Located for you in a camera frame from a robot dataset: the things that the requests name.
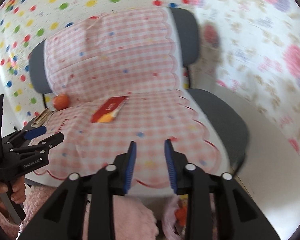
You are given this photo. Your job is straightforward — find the red snack packet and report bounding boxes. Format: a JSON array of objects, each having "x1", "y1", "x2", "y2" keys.
[{"x1": 90, "y1": 96, "x2": 128, "y2": 124}]

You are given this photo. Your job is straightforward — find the pink lined trash bin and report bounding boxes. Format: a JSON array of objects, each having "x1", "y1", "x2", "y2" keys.
[{"x1": 161, "y1": 194, "x2": 188, "y2": 239}]

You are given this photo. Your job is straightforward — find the person's left hand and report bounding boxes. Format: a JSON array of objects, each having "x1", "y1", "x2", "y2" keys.
[{"x1": 0, "y1": 175, "x2": 26, "y2": 204}]

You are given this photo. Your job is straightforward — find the gold cutlery bundle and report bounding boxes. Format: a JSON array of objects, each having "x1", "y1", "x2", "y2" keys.
[{"x1": 31, "y1": 108, "x2": 55, "y2": 128}]

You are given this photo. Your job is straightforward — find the red apple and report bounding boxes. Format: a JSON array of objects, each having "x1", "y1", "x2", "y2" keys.
[{"x1": 52, "y1": 94, "x2": 70, "y2": 111}]

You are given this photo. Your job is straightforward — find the pink fuzzy trousers leg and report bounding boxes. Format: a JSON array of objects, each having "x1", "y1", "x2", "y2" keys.
[{"x1": 20, "y1": 186, "x2": 159, "y2": 239}]

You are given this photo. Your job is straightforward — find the grey office chair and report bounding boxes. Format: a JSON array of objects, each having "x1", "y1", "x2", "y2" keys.
[{"x1": 29, "y1": 8, "x2": 249, "y2": 176}]

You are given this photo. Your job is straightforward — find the pink gingham cloth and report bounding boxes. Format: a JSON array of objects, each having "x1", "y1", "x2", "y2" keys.
[{"x1": 28, "y1": 8, "x2": 230, "y2": 196}]

